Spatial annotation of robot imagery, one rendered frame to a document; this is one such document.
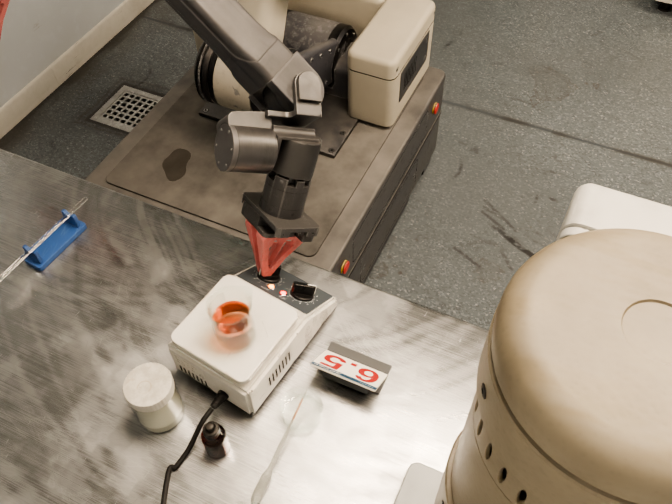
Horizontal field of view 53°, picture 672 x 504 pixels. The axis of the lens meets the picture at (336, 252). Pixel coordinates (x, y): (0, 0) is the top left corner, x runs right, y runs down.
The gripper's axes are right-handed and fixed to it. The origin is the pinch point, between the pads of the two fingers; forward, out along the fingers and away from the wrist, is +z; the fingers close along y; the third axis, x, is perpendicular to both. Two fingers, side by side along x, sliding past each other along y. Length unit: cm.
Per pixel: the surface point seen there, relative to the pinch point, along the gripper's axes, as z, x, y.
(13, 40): 20, 3, -175
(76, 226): 8.1, -17.1, -27.6
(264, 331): 2.4, -5.0, 10.3
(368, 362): 6.0, 9.2, 15.4
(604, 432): -34, -29, 60
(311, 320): 2.2, 2.3, 9.7
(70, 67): 31, 25, -188
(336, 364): 6.0, 4.3, 14.7
